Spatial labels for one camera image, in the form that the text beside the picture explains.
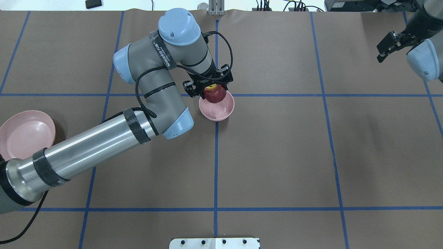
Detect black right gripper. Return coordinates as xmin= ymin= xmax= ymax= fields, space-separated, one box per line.
xmin=377 ymin=31 xmax=424 ymax=63

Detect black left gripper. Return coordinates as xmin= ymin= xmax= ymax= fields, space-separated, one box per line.
xmin=182 ymin=64 xmax=234 ymax=99

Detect red yellow apple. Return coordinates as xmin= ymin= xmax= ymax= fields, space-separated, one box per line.
xmin=203 ymin=84 xmax=227 ymax=104

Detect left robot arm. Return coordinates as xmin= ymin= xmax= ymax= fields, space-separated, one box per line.
xmin=1 ymin=8 xmax=233 ymax=214

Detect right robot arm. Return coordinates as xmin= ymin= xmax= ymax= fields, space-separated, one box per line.
xmin=377 ymin=0 xmax=443 ymax=82

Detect pink bowl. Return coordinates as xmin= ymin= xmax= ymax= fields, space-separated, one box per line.
xmin=198 ymin=91 xmax=235 ymax=121

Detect pink plate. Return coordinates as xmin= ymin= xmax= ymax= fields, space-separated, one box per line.
xmin=0 ymin=110 xmax=56 ymax=160

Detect dark equipment box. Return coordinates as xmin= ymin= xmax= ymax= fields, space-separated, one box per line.
xmin=324 ymin=0 xmax=389 ymax=12

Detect brown table mat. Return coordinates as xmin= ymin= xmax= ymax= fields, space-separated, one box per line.
xmin=1 ymin=10 xmax=442 ymax=249

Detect black device on floor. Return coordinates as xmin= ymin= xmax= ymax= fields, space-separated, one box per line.
xmin=84 ymin=0 xmax=103 ymax=10

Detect grey metal mount post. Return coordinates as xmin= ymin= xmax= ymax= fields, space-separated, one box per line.
xmin=208 ymin=0 xmax=226 ymax=16

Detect black cables bundle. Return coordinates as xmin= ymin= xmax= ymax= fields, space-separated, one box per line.
xmin=255 ymin=0 xmax=325 ymax=12

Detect white metal bracket plate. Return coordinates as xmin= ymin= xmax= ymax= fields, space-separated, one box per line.
xmin=169 ymin=237 xmax=261 ymax=249

